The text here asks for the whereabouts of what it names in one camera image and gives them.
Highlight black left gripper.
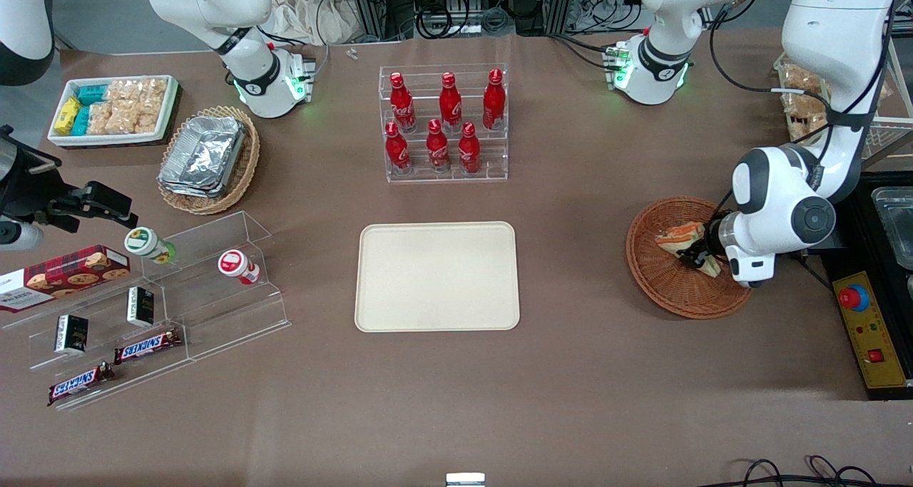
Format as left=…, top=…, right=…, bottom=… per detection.
left=676, top=216, right=731, bottom=275

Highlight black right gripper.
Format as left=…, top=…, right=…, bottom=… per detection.
left=0, top=125, right=138, bottom=233

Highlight triangle sandwich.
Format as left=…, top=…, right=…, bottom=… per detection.
left=655, top=221, right=723, bottom=279

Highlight brown round wicker basket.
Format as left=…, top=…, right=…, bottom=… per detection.
left=626, top=197, right=754, bottom=320

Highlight white rectangular snack tray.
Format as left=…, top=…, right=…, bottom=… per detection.
left=47, top=74, right=179, bottom=148

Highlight light oval wicker basket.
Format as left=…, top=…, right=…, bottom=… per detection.
left=156, top=105, right=261, bottom=216

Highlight beige plastic serving tray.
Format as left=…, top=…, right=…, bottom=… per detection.
left=355, top=221, right=521, bottom=333

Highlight green lid small bottle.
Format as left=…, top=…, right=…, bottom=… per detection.
left=124, top=227, right=176, bottom=265

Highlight red cookie box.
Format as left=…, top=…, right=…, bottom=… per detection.
left=0, top=245, right=131, bottom=314

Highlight yellow snack packet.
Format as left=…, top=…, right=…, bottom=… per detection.
left=55, top=97, right=82, bottom=135

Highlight small black box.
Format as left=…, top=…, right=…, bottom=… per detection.
left=127, top=287, right=155, bottom=328
left=55, top=314, right=89, bottom=353

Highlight stack of foil trays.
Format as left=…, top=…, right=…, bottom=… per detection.
left=158, top=116, right=247, bottom=200

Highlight Snickers chocolate bar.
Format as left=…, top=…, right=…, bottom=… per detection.
left=47, top=362, right=116, bottom=407
left=113, top=328, right=183, bottom=365

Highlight red lid small bottle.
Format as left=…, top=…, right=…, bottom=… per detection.
left=218, top=250, right=261, bottom=286

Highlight clear acrylic step shelf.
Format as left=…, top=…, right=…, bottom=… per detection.
left=0, top=210, right=292, bottom=411

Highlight brown snack pack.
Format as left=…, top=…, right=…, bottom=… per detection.
left=783, top=95, right=832, bottom=144
left=785, top=63, right=830, bottom=97

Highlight yellow emergency stop box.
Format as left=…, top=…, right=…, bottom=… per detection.
left=832, top=270, right=910, bottom=390

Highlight clear plastic container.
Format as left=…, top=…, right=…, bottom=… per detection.
left=872, top=186, right=913, bottom=271

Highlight clear acrylic bottle rack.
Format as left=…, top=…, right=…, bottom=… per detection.
left=378, top=63, right=509, bottom=184

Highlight red cola bottle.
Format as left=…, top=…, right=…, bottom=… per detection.
left=384, top=121, right=412, bottom=175
left=457, top=122, right=481, bottom=175
left=439, top=72, right=463, bottom=134
left=389, top=72, right=417, bottom=134
left=482, top=68, right=506, bottom=131
left=426, top=119, right=451, bottom=173

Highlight beige crumpled cloth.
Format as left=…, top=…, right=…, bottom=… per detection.
left=267, top=0, right=361, bottom=46

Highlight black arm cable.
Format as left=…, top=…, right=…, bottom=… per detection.
left=708, top=0, right=899, bottom=153

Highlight wire basket of snacks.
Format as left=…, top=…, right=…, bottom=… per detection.
left=774, top=51, right=913, bottom=161

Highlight black floor cables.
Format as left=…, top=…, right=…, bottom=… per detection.
left=713, top=456, right=913, bottom=487

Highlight aluminium profile frame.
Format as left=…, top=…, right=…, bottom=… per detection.
left=342, top=0, right=416, bottom=42
left=542, top=0, right=580, bottom=35

